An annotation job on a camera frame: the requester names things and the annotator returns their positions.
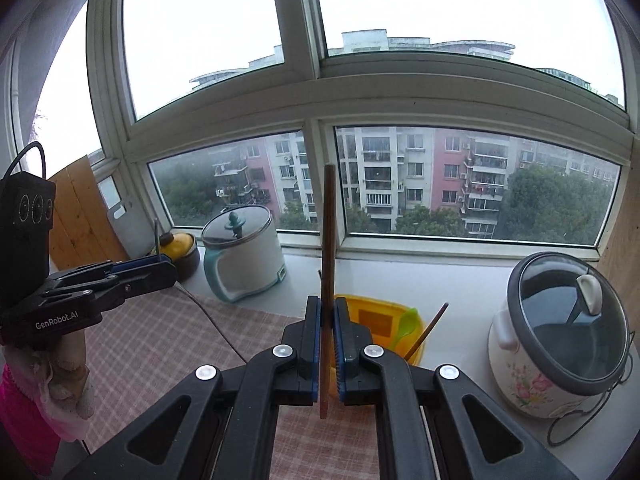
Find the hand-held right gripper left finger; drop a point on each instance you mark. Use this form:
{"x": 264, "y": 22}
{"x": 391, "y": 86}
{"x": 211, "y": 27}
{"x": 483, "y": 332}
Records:
{"x": 312, "y": 350}

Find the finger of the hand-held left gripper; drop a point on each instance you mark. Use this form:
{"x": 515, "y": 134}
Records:
{"x": 145, "y": 280}
{"x": 140, "y": 262}

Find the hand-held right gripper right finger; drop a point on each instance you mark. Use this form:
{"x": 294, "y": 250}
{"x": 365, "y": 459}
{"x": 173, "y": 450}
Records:
{"x": 341, "y": 350}

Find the yellow plastic container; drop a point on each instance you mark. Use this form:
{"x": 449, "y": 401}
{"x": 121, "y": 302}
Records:
{"x": 370, "y": 317}

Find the green plastic spoon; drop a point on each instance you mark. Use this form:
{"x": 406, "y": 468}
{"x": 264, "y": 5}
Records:
{"x": 404, "y": 327}

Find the person's left forearm pink sleeve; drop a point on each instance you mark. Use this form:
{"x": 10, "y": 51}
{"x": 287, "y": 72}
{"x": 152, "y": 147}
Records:
{"x": 25, "y": 410}

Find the person's left hand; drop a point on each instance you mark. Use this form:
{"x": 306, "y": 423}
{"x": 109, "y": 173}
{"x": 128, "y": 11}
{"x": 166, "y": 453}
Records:
{"x": 75, "y": 370}

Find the grey cutting board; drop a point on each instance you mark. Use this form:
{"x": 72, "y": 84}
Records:
{"x": 122, "y": 225}

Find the black clay pot yellow lid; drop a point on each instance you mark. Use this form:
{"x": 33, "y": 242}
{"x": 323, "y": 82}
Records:
{"x": 182, "y": 255}

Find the wooden plank board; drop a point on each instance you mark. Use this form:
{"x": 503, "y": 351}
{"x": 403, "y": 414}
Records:
{"x": 80, "y": 220}

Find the pink checked cloth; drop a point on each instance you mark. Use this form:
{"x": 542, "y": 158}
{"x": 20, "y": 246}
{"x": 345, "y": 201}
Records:
{"x": 150, "y": 360}

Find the apartment buildings outside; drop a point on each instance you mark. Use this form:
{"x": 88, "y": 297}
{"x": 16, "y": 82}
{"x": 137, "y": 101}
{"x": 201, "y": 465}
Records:
{"x": 390, "y": 175}

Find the white floral rice cooker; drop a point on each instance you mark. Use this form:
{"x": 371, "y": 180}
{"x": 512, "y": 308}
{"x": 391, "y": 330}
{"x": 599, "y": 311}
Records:
{"x": 550, "y": 350}

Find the white window frame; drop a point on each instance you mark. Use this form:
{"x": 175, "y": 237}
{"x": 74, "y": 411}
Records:
{"x": 310, "y": 95}

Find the light wooden wall panel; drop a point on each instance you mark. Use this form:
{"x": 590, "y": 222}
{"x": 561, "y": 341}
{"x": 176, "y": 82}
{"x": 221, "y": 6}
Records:
{"x": 622, "y": 240}

